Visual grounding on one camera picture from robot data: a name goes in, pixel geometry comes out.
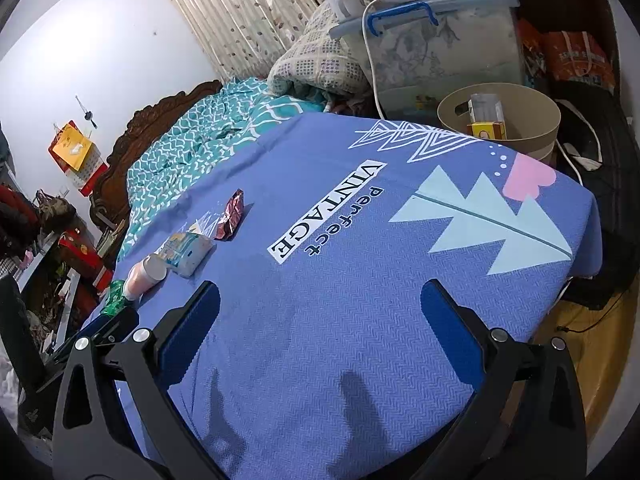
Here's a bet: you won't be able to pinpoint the black cable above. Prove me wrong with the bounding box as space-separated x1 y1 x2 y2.
554 287 628 337

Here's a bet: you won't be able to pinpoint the white mug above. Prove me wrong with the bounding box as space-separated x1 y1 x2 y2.
324 0 367 22

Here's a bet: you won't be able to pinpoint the red white wall hanging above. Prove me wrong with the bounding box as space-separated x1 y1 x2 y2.
64 157 110 197

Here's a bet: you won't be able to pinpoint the white cable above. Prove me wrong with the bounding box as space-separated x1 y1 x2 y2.
362 0 397 122

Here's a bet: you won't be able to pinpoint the hanging keys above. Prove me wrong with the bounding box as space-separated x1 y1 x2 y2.
74 94 99 129

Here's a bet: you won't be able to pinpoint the beige leaf curtain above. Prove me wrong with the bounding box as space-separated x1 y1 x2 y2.
149 0 372 82

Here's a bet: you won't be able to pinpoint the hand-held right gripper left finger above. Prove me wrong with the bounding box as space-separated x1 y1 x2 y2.
52 280 228 480

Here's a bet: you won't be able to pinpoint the orange wall bag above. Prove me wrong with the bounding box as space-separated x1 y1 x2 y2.
48 119 96 174

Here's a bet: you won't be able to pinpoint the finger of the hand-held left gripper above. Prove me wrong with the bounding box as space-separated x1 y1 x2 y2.
47 305 141 367

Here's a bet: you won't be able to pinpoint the teal patterned bedsheet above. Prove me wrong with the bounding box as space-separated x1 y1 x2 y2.
115 77 332 262

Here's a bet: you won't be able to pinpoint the beige round bin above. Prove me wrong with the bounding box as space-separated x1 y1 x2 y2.
436 81 561 162

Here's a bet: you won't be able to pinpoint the small plastic drink bottle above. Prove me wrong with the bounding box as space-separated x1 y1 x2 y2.
124 254 169 302

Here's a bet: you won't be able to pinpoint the red gift box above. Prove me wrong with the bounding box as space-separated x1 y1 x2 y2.
57 229 114 287

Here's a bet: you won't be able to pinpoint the brown handbag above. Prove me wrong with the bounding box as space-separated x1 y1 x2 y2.
34 189 77 232

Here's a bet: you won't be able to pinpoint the white carton box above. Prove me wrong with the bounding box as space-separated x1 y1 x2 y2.
467 93 505 124

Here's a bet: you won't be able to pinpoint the green foil packet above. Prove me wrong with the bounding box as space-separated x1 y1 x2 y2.
101 280 125 317

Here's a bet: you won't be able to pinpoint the cluttered shelf unit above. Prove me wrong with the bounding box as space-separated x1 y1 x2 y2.
0 185 117 362

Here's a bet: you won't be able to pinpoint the orange printed bag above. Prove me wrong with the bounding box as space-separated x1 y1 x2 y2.
516 19 549 87
542 31 617 94

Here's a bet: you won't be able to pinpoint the tissue pack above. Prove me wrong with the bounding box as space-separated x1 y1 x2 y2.
158 232 215 279

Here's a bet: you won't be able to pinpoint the clear plastic storage box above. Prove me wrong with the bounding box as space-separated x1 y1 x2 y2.
327 0 524 122

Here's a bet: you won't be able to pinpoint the red foil wrapper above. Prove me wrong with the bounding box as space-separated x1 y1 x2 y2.
212 188 245 242

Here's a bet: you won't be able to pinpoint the carved wooden headboard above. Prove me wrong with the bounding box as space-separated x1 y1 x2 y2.
88 79 224 242

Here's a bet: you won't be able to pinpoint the blue printed blanket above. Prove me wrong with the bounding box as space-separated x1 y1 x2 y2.
75 112 604 480

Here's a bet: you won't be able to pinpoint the black bag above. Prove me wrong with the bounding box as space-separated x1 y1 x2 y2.
549 79 640 282

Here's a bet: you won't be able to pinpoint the folded checked quilt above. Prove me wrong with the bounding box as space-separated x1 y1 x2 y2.
267 0 374 102

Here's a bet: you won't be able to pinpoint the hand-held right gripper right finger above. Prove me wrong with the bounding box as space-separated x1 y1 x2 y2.
406 279 587 480

